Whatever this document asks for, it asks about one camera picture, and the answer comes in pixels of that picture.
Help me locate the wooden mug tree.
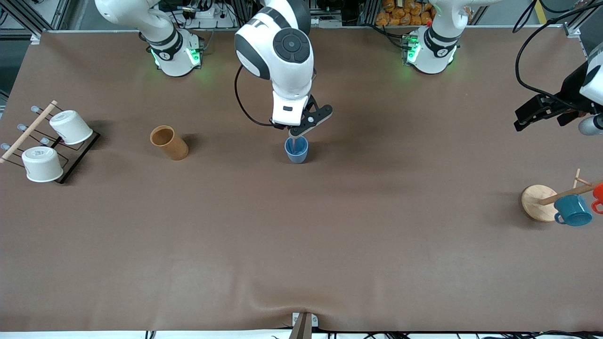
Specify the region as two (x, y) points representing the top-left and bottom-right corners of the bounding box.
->
(521, 169), (603, 223)

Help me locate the black wire rack, wooden handle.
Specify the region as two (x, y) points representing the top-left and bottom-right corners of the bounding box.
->
(0, 100), (101, 184)

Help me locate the brown stand bar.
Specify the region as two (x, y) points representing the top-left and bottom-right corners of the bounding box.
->
(288, 313), (313, 339)

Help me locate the white enamel cup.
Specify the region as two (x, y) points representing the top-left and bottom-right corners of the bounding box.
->
(22, 146), (64, 183)
(49, 110), (93, 145)

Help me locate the white power strip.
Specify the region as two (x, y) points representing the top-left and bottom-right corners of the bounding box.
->
(181, 2), (225, 20)

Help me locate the brown table mat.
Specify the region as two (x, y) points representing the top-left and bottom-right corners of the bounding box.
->
(0, 26), (603, 332)

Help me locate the aluminium frame profile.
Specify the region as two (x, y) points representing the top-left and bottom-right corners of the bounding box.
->
(0, 0), (71, 45)
(546, 0), (603, 38)

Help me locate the bamboo cylinder cup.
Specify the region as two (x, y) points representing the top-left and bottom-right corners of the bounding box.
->
(150, 125), (189, 161)

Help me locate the metal table bracket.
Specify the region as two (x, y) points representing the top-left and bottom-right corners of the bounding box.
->
(292, 312), (319, 328)

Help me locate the teal enamel mug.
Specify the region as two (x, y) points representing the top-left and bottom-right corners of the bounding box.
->
(554, 194), (594, 227)

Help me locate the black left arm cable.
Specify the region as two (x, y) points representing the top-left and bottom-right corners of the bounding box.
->
(515, 0), (603, 100)

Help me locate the bag of orange bread rolls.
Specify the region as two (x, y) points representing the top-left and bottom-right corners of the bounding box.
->
(375, 0), (436, 26)

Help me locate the blue plastic cup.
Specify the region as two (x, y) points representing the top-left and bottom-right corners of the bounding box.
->
(284, 135), (310, 164)

